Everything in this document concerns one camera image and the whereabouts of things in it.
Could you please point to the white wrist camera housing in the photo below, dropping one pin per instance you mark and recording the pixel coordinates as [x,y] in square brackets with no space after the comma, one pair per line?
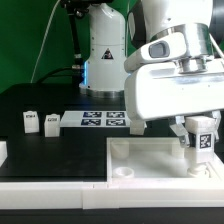
[167,48]

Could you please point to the white square tabletop tray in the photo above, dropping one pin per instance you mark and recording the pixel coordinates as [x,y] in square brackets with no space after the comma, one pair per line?
[146,158]

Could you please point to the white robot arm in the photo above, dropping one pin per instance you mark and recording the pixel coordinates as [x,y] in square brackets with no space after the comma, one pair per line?
[113,40]

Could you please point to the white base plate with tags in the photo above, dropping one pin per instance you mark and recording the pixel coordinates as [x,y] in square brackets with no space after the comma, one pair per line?
[98,119]

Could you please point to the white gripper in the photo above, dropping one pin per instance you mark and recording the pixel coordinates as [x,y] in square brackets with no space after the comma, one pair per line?
[158,91]

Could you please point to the white front fence wall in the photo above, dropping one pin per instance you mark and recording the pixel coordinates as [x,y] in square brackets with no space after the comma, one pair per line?
[140,194]

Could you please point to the white left fence stub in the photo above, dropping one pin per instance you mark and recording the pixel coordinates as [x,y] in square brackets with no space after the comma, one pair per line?
[3,152]

